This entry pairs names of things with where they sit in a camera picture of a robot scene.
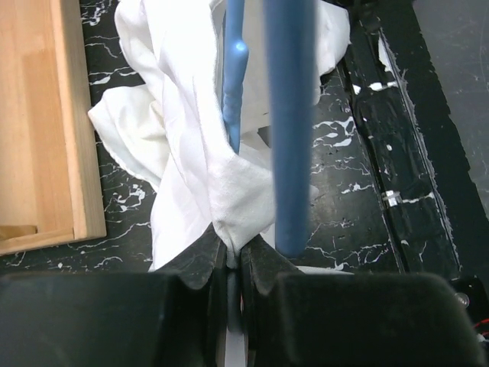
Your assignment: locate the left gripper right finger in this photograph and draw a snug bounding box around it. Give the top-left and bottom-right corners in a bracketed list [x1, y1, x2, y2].
[241, 237, 485, 366]

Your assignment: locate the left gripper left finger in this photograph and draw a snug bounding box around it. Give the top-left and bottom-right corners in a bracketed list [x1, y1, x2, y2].
[1, 227, 226, 366]

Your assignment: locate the white shirt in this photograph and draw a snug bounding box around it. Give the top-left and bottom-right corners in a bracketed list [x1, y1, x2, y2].
[89, 1, 350, 270]

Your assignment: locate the blue wire hanger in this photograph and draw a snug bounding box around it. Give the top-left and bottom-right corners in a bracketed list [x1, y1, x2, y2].
[221, 0, 320, 333]

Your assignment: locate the wooden clothes rack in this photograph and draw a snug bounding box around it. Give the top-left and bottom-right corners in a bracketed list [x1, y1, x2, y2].
[1, 1, 106, 254]

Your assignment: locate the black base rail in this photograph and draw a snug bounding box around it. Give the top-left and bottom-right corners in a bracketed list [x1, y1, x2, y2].
[335, 0, 489, 291]

